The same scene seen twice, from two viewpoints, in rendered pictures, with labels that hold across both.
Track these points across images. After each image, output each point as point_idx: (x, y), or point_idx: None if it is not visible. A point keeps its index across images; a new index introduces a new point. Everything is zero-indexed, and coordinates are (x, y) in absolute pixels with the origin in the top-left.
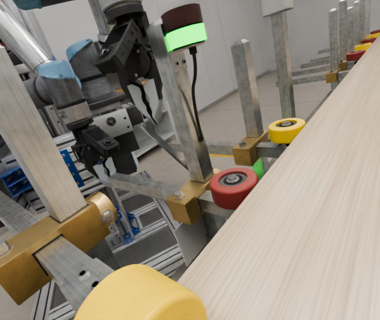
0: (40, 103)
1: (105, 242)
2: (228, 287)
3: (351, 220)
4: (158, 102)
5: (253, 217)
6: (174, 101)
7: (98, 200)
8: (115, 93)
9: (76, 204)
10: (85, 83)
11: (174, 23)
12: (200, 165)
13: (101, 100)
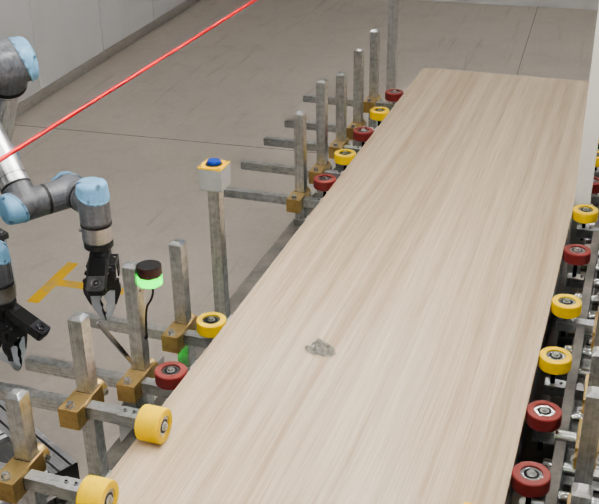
0: None
1: None
2: (175, 418)
3: (228, 392)
4: (114, 306)
5: (184, 392)
6: (132, 311)
7: (100, 382)
8: None
9: (95, 384)
10: None
11: (146, 277)
12: (143, 357)
13: None
